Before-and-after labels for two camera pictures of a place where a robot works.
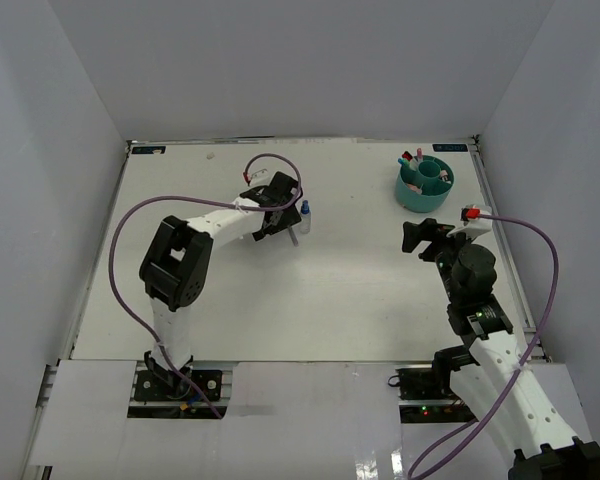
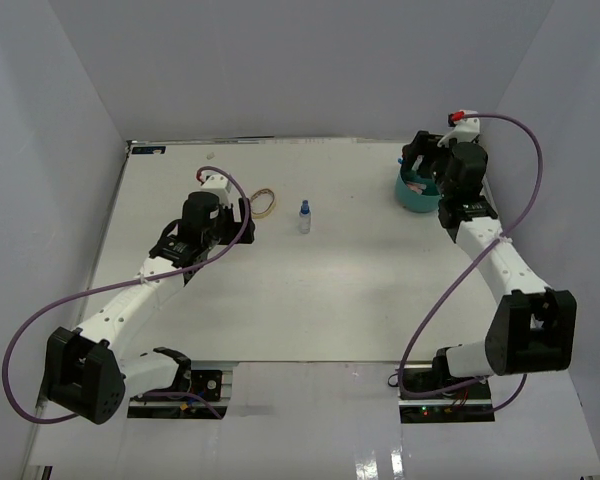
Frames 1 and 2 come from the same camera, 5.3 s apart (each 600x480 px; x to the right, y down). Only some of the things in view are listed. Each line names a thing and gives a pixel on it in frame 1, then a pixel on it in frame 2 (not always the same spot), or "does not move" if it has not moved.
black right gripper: [414, 234] → [427, 146]
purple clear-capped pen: [293, 236] → [415, 167]
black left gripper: [290, 218] → [233, 231]
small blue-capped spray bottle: [305, 218] does not move
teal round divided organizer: [425, 185] does not move
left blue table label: [148, 149] does not move
